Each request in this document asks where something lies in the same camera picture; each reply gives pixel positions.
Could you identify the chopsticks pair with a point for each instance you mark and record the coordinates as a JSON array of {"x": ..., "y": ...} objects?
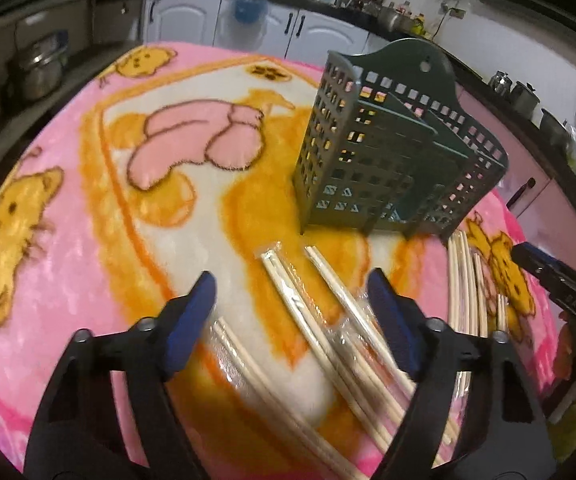
[
  {"x": 367, "y": 396},
  {"x": 280, "y": 412},
  {"x": 364, "y": 346}
]

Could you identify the steel pots on shelf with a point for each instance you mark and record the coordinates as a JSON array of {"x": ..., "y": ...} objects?
[{"x": 37, "y": 70}]

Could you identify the blue hanging bin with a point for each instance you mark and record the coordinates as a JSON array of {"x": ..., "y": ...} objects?
[{"x": 249, "y": 12}]

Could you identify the steel kettle on counter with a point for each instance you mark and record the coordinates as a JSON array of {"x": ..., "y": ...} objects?
[{"x": 501, "y": 84}]

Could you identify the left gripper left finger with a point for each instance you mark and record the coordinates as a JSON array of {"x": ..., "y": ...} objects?
[{"x": 76, "y": 432}]

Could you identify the pink cartoon fleece blanket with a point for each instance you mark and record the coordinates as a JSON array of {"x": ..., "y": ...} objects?
[{"x": 177, "y": 160}]

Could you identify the dark green utensil basket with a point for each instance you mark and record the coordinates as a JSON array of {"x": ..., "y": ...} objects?
[{"x": 389, "y": 148}]

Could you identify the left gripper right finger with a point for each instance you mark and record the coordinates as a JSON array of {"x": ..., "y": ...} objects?
[{"x": 503, "y": 433}]

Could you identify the bare chopsticks bundle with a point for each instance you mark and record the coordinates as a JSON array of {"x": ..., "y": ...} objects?
[{"x": 472, "y": 308}]

